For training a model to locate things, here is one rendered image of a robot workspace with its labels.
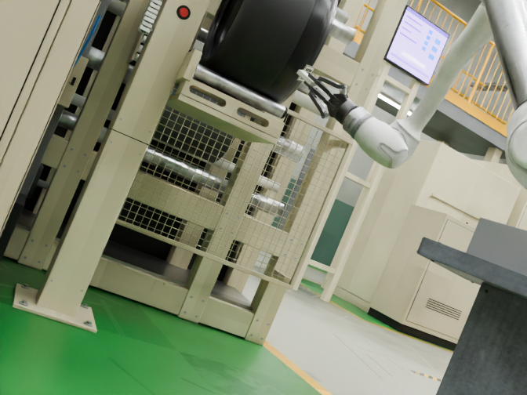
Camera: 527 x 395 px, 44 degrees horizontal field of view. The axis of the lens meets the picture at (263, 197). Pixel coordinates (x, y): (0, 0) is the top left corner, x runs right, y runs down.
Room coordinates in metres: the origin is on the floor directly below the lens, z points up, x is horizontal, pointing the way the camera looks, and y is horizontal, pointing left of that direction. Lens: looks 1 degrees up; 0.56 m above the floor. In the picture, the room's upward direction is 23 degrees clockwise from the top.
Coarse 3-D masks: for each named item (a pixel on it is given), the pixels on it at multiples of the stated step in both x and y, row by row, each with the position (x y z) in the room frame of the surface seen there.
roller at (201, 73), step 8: (200, 64) 2.06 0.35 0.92; (200, 72) 2.05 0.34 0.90; (208, 72) 2.06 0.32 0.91; (208, 80) 2.07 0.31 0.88; (216, 80) 2.07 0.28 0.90; (224, 80) 2.08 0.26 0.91; (232, 80) 2.10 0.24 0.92; (224, 88) 2.09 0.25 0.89; (232, 88) 2.09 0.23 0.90; (240, 88) 2.10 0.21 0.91; (248, 88) 2.12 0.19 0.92; (240, 96) 2.11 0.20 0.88; (248, 96) 2.11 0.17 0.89; (256, 96) 2.12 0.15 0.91; (264, 96) 2.14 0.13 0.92; (256, 104) 2.13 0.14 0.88; (264, 104) 2.13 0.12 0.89; (272, 104) 2.14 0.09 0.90; (280, 104) 2.16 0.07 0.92; (272, 112) 2.15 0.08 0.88; (280, 112) 2.15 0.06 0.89
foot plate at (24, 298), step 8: (16, 288) 2.15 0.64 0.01; (24, 288) 2.19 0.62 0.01; (32, 288) 2.23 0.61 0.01; (16, 296) 2.06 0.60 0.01; (24, 296) 2.10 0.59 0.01; (32, 296) 2.14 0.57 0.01; (16, 304) 1.98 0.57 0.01; (24, 304) 2.00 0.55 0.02; (32, 304) 2.05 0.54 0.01; (32, 312) 1.99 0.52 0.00; (40, 312) 2.00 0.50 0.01; (48, 312) 2.04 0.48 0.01; (56, 312) 2.08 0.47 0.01; (80, 312) 2.19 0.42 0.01; (88, 312) 2.23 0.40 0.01; (56, 320) 2.02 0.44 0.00; (64, 320) 2.03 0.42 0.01; (72, 320) 2.06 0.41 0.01; (80, 320) 2.10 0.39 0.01; (88, 320) 2.14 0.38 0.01; (88, 328) 2.05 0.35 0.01
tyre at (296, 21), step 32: (224, 0) 2.39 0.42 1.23; (256, 0) 1.98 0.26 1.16; (288, 0) 1.99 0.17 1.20; (320, 0) 2.03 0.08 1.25; (224, 32) 2.48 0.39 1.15; (256, 32) 1.99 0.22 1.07; (288, 32) 2.01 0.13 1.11; (320, 32) 2.04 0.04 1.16; (224, 64) 2.08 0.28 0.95; (256, 64) 2.05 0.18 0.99; (288, 64) 2.05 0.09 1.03; (288, 96) 2.18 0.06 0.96
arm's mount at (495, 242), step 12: (480, 228) 1.42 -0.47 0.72; (492, 228) 1.41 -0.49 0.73; (504, 228) 1.40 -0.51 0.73; (516, 228) 1.39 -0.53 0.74; (480, 240) 1.42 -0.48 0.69; (492, 240) 1.41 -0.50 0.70; (504, 240) 1.39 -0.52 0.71; (516, 240) 1.38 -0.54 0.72; (468, 252) 1.42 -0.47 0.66; (480, 252) 1.41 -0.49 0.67; (492, 252) 1.40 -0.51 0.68; (504, 252) 1.39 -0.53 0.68; (516, 252) 1.38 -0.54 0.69; (504, 264) 1.38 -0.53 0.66; (516, 264) 1.37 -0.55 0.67
